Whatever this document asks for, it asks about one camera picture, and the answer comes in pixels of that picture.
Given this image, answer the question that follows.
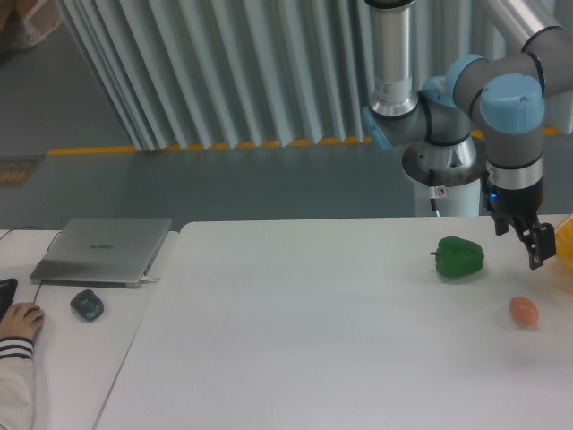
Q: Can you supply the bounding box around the black keyboard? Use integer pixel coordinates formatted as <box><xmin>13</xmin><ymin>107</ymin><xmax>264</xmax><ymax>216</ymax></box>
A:
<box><xmin>0</xmin><ymin>278</ymin><xmax>18</xmax><ymax>319</ymax></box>

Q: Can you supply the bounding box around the dark grey small device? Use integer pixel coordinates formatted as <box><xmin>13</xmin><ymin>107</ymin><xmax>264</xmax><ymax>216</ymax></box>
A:
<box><xmin>70</xmin><ymin>289</ymin><xmax>105</xmax><ymax>323</ymax></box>

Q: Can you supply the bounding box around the black mouse cable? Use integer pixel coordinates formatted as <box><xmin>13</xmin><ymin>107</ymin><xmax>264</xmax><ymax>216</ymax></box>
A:
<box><xmin>0</xmin><ymin>226</ymin><xmax>64</xmax><ymax>305</ymax></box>

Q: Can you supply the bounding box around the person's hand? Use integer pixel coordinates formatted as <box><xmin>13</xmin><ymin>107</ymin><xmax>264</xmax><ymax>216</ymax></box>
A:
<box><xmin>0</xmin><ymin>302</ymin><xmax>45</xmax><ymax>343</ymax></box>

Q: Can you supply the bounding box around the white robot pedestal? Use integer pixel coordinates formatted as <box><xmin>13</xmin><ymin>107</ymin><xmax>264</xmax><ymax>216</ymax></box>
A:
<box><xmin>401</xmin><ymin>133</ymin><xmax>489</xmax><ymax>219</ymax></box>

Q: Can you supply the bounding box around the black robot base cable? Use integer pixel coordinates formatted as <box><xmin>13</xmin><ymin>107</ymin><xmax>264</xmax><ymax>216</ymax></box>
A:
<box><xmin>427</xmin><ymin>168</ymin><xmax>442</xmax><ymax>219</ymax></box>

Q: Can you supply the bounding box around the green bell pepper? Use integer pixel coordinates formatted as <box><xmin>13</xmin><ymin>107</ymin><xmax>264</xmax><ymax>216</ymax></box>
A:
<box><xmin>432</xmin><ymin>236</ymin><xmax>484</xmax><ymax>278</ymax></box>

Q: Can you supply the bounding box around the yellow plastic tray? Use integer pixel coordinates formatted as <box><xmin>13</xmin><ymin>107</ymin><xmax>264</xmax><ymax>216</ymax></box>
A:
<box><xmin>555</xmin><ymin>215</ymin><xmax>573</xmax><ymax>271</ymax></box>

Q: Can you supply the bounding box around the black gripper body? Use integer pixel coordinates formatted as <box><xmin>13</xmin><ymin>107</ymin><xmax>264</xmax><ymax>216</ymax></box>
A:
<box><xmin>482</xmin><ymin>169</ymin><xmax>543</xmax><ymax>222</ymax></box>

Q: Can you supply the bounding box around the white striped sleeve forearm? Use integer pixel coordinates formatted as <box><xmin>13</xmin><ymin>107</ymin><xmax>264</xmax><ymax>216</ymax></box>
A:
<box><xmin>1</xmin><ymin>337</ymin><xmax>35</xmax><ymax>429</ymax></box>

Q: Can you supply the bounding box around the silver closed laptop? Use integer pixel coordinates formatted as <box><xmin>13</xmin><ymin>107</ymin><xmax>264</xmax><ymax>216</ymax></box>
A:
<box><xmin>30</xmin><ymin>218</ymin><xmax>172</xmax><ymax>288</ymax></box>

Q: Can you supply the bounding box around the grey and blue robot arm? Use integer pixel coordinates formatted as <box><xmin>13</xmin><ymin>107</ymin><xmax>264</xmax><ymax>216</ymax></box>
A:
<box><xmin>362</xmin><ymin>1</ymin><xmax>572</xmax><ymax>269</ymax></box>

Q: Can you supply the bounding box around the brown egg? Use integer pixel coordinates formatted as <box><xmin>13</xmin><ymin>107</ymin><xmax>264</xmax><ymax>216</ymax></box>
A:
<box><xmin>509</xmin><ymin>297</ymin><xmax>539</xmax><ymax>327</ymax></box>

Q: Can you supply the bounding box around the white corrugated folding partition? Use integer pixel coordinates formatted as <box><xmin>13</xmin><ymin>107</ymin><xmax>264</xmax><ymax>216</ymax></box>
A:
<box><xmin>59</xmin><ymin>1</ymin><xmax>572</xmax><ymax>151</ymax></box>

